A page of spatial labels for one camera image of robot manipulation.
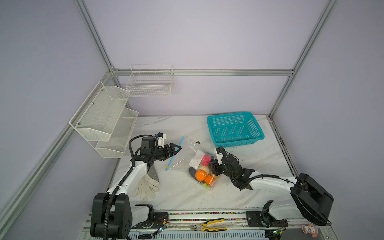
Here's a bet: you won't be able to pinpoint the black corrugated cable conduit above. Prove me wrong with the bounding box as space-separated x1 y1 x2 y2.
102 134 155 240

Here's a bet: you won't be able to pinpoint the teal plastic basket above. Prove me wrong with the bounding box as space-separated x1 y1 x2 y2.
207 112 265 148

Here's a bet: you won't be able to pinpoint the dark avocado toy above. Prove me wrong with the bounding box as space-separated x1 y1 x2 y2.
188 167 197 179

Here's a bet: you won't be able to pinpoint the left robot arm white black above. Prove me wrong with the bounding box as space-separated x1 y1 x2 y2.
90 143 182 240

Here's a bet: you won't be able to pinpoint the cream round toy food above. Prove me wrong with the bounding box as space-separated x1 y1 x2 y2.
199 166 210 174

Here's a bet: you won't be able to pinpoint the clear zip top bag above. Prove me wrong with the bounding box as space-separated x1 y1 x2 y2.
165 137 219 190

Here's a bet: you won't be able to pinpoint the white work glove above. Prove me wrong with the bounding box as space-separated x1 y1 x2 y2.
133 174 160 203

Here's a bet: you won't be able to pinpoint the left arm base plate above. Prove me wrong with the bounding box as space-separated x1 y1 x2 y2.
133 212 169 229

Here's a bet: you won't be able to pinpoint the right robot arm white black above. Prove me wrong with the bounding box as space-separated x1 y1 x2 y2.
209 148 334 227

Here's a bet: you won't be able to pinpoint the white mesh two-tier shelf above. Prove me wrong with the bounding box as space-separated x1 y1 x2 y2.
69 82 139 159

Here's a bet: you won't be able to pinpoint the smooth orange toy fruit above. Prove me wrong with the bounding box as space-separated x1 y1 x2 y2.
195 170 207 182

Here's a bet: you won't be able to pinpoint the pink white plush toy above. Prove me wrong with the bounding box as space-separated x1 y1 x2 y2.
302 223 319 238

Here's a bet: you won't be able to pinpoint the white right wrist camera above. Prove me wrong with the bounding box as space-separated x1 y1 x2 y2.
215 147 226 166

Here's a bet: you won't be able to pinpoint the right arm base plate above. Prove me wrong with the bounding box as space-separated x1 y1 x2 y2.
246 211 288 228

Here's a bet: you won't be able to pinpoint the pink apple toy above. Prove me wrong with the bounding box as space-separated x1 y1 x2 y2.
201 155 212 166

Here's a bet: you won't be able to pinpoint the white wire wall basket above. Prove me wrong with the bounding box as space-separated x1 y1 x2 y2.
126 65 174 97

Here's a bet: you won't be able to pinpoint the yellow handled pliers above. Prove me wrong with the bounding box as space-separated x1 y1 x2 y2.
190 218 227 233

